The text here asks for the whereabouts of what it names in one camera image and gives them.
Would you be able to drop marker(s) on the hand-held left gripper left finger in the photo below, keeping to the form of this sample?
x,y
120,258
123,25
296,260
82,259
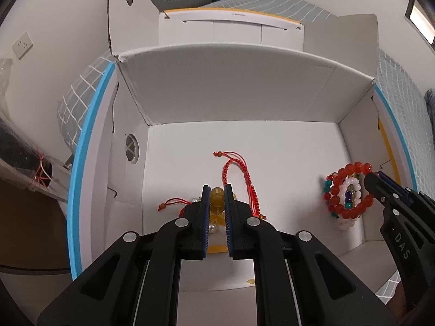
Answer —
x,y
205,217

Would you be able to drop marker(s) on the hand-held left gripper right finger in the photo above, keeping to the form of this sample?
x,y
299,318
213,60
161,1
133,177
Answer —
x,y
228,217

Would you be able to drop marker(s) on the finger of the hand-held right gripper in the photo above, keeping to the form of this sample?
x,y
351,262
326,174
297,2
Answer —
x,y
373,185

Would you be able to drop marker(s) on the white cardboard box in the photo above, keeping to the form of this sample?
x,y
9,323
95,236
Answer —
x,y
238,91

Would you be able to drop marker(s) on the person's right hand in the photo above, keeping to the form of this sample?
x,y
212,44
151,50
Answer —
x,y
397,298

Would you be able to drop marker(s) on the dark window frame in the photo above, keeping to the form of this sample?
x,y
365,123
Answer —
x,y
419,17

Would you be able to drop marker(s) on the white wall socket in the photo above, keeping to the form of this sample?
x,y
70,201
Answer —
x,y
22,44

